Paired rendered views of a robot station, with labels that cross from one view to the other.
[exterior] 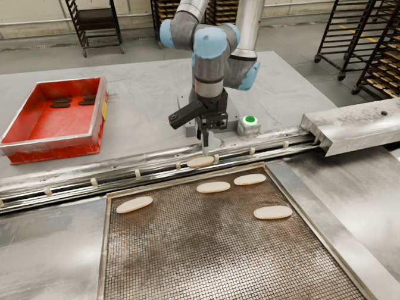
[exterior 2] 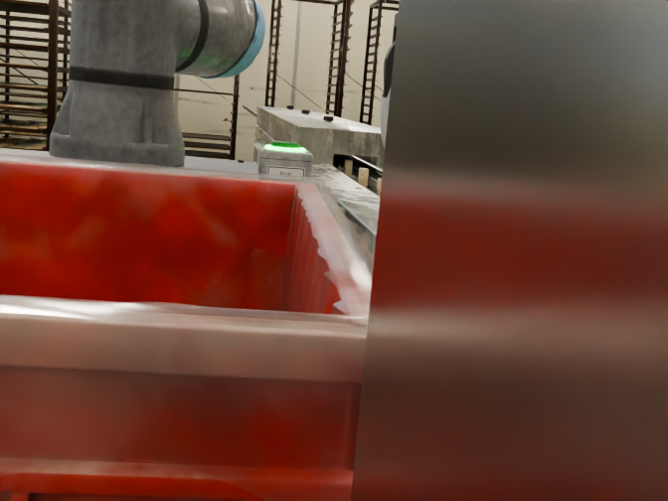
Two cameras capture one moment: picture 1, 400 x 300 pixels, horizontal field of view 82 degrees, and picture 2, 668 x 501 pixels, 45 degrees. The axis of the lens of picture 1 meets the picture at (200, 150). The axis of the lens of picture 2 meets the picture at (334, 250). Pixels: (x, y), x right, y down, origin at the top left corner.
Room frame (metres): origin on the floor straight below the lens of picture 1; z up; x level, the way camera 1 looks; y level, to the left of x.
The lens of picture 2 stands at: (0.57, 0.88, 0.97)
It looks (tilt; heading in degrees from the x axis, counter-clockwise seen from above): 11 degrees down; 275
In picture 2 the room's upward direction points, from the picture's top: 5 degrees clockwise
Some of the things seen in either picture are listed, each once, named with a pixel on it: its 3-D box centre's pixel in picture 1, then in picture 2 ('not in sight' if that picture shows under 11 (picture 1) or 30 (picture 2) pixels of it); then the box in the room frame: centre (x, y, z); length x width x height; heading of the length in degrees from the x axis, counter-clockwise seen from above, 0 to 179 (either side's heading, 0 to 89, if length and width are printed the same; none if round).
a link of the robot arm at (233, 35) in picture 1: (216, 41); not in sight; (0.66, -0.05, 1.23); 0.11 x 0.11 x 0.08; 67
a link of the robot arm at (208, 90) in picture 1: (208, 84); not in sight; (0.57, -0.02, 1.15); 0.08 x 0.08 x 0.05
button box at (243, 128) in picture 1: (248, 131); (283, 189); (0.75, -0.20, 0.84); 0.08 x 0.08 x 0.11; 15
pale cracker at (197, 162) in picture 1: (200, 161); not in sight; (0.56, 0.00, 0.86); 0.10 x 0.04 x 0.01; 108
